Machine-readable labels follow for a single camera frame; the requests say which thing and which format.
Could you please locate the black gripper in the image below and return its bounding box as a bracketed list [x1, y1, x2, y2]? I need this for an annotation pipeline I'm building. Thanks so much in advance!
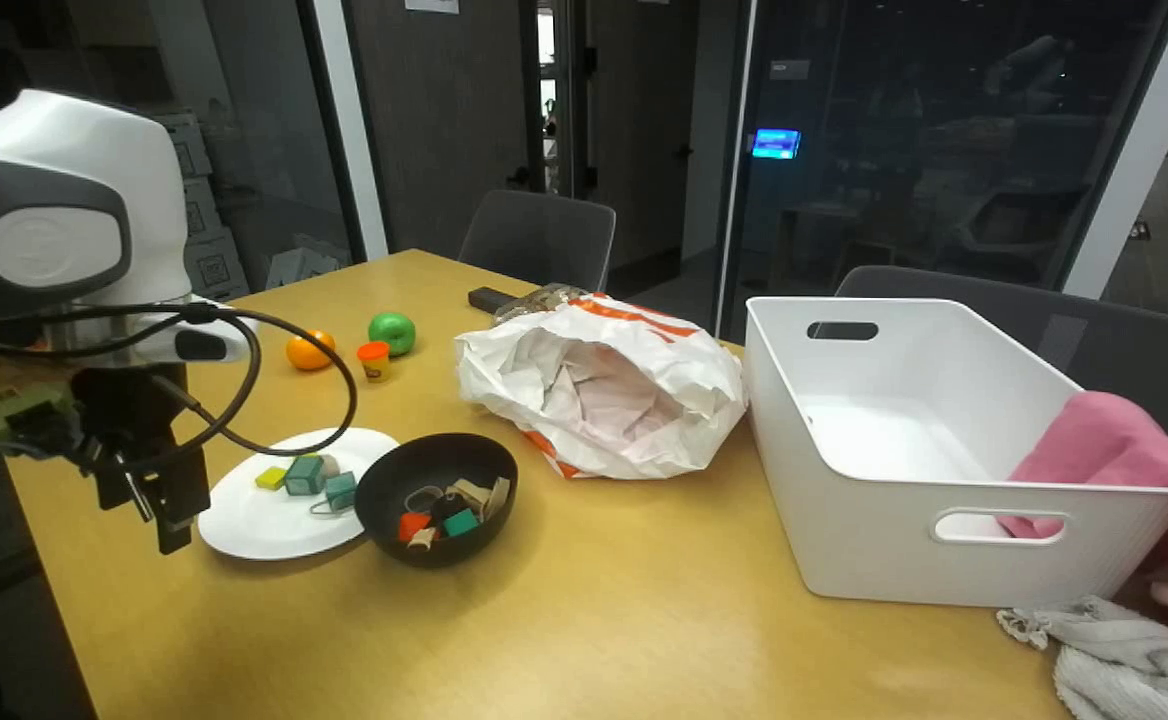
[72, 363, 208, 555]

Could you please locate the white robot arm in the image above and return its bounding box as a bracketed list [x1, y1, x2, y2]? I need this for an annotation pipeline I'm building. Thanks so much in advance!
[0, 87, 260, 553]

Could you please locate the red block in bowl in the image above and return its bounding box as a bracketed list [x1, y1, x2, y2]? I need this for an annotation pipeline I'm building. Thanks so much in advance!
[397, 514, 431, 546]

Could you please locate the black bowl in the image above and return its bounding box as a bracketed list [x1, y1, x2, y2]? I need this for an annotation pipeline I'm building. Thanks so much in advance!
[357, 432, 521, 567]

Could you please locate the teal block in bowl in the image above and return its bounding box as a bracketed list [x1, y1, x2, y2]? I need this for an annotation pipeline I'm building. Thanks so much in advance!
[443, 508, 481, 537]

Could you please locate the white paper plate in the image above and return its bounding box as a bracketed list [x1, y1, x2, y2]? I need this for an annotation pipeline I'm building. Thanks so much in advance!
[194, 426, 403, 563]

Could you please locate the yellow block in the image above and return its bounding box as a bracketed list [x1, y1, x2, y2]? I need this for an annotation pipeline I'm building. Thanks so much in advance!
[254, 467, 285, 493]

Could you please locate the large teal cube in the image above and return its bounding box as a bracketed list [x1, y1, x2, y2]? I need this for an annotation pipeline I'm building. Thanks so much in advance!
[285, 455, 323, 495]

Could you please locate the small teal cube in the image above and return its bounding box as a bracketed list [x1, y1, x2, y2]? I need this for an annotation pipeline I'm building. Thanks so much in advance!
[323, 472, 357, 514]

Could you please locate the orange plastic egg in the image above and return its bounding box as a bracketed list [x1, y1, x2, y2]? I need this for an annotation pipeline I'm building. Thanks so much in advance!
[287, 331, 336, 373]

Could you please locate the small orange lidded cup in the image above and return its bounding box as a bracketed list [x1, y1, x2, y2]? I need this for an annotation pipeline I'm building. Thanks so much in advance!
[357, 341, 391, 379]

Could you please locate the green plastic ball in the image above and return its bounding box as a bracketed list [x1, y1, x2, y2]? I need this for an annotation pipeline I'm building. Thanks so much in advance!
[366, 311, 415, 356]

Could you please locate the black phone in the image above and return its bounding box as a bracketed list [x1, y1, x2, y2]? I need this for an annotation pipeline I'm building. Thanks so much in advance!
[466, 287, 526, 318]

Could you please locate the white paper bag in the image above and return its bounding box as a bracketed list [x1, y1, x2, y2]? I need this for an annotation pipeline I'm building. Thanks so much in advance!
[454, 291, 748, 480]

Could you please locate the grey office chair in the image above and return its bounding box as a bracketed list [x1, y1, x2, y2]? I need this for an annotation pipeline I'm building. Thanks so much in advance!
[460, 190, 615, 287]

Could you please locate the white plastic bin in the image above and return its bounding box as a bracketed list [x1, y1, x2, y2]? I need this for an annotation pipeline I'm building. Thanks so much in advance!
[742, 296, 1168, 607]

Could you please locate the pink cloth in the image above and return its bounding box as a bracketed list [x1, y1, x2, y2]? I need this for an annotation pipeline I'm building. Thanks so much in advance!
[1011, 393, 1168, 563]

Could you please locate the grey white towel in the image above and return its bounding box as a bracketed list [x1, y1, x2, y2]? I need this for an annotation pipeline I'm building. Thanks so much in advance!
[997, 602, 1168, 720]

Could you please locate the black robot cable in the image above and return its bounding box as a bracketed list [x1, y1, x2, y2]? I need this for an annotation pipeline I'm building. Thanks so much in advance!
[0, 301, 361, 461]

